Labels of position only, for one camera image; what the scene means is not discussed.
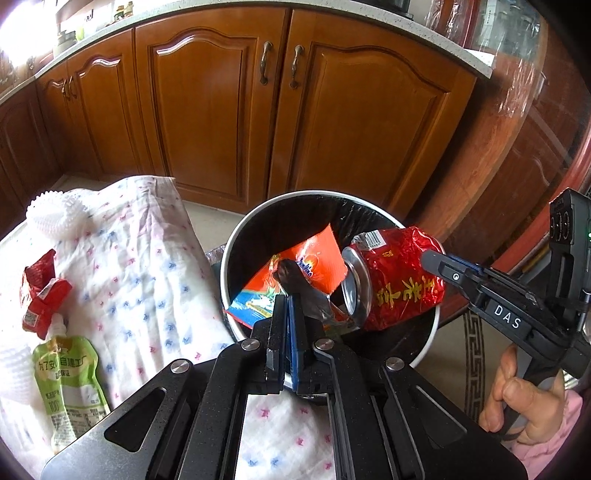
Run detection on white floral tablecloth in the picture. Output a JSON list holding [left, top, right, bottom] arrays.
[[0, 175, 337, 480]]

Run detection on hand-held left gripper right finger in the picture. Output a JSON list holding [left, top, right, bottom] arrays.
[[290, 294, 528, 480]]

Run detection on white kitchen countertop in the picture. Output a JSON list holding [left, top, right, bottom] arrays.
[[0, 0, 496, 108]]

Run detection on white round trash bin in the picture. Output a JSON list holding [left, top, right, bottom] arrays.
[[205, 191, 442, 371]]

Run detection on crumpled red wrapper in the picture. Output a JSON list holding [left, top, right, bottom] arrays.
[[20, 248, 74, 340]]

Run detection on crushed red drink can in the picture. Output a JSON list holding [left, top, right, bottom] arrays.
[[342, 224, 447, 332]]

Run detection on plastic-wrapped wooden door frame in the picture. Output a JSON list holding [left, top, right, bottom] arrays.
[[402, 0, 591, 296]]

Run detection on orange blue snack packet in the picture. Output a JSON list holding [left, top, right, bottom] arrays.
[[224, 222, 357, 334]]

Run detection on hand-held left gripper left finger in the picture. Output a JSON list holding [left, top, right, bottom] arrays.
[[41, 294, 293, 480]]

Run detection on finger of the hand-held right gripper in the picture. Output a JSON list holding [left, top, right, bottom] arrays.
[[420, 249, 563, 346]]

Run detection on person's right hand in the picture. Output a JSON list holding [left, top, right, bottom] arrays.
[[479, 345, 568, 446]]

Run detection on green and white spout pouch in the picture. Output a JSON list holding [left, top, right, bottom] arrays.
[[32, 312, 112, 456]]

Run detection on wooden base cabinets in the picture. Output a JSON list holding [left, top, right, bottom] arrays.
[[0, 7, 479, 219]]

